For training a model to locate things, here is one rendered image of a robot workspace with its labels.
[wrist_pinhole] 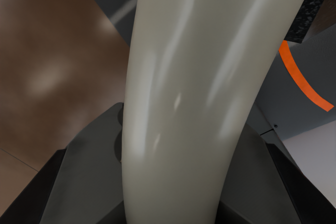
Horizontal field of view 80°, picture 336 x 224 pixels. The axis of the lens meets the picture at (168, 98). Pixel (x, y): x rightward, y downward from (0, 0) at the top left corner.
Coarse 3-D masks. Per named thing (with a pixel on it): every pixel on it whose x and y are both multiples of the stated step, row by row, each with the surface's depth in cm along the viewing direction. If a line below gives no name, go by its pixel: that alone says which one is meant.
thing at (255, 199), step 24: (240, 144) 9; (264, 144) 9; (240, 168) 8; (264, 168) 8; (240, 192) 7; (264, 192) 7; (216, 216) 7; (240, 216) 6; (264, 216) 6; (288, 216) 6
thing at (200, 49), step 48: (144, 0) 3; (192, 0) 3; (240, 0) 3; (288, 0) 3; (144, 48) 4; (192, 48) 3; (240, 48) 3; (144, 96) 4; (192, 96) 3; (240, 96) 4; (144, 144) 4; (192, 144) 4; (144, 192) 5; (192, 192) 4
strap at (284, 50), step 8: (280, 48) 98; (288, 48) 98; (288, 56) 100; (288, 64) 102; (296, 72) 105; (296, 80) 107; (304, 80) 107; (304, 88) 109; (312, 96) 112; (320, 104) 115; (328, 104) 115
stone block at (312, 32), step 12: (312, 0) 27; (324, 0) 26; (300, 12) 30; (312, 12) 29; (324, 12) 30; (300, 24) 33; (312, 24) 33; (324, 24) 35; (288, 36) 38; (300, 36) 37; (312, 36) 39
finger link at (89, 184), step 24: (96, 120) 10; (120, 120) 12; (72, 144) 9; (96, 144) 9; (120, 144) 10; (72, 168) 8; (96, 168) 8; (120, 168) 8; (72, 192) 7; (96, 192) 7; (120, 192) 7; (48, 216) 6; (72, 216) 6; (96, 216) 6; (120, 216) 7
